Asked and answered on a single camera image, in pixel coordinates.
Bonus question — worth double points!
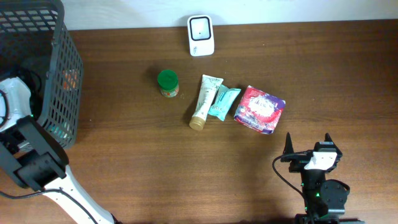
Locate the red purple pad package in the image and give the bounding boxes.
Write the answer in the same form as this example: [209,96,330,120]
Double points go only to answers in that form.
[234,85,286,134]

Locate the teal wet wipes pack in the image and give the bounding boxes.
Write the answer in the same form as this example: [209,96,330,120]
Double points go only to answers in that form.
[208,85,241,121]

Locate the white bamboo print tube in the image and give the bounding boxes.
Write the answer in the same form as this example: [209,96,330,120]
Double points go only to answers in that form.
[189,74,223,131]

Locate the green lid jar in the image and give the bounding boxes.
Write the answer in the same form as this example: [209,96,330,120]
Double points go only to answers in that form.
[157,70,179,98]

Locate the orange Kleenex tissue pack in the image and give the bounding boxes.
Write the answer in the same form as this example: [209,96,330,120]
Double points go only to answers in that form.
[62,69,80,91]

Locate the teal Kleenex tissue pack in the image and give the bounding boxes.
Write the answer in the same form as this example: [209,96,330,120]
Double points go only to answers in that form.
[50,123,70,139]

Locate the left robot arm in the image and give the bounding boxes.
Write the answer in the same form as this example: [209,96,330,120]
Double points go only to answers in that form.
[1,67,118,224]

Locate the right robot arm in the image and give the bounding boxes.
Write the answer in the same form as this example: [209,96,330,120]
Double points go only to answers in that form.
[274,133,363,224]

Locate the white barcode scanner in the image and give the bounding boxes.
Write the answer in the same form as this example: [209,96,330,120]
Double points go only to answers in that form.
[187,15,215,57]

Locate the grey plastic mesh basket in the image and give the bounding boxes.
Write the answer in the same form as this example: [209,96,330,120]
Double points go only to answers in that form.
[1,1,84,149]

